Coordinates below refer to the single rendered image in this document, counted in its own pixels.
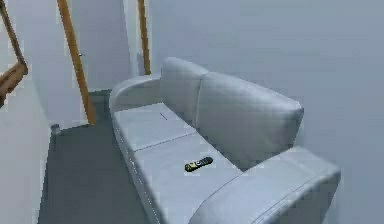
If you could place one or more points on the thin dark pen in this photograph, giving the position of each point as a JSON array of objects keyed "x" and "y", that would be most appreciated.
[{"x": 163, "y": 116}]

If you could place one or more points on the white leather sofa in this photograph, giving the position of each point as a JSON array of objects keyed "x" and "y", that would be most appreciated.
[{"x": 243, "y": 116}]

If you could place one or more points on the black remote control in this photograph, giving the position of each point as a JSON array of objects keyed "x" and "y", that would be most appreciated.
[{"x": 198, "y": 164}]

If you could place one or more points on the white room door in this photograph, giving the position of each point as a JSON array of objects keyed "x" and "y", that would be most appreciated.
[{"x": 103, "y": 43}]

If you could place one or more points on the wooden door frame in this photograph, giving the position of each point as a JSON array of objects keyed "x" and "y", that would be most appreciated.
[{"x": 76, "y": 60}]

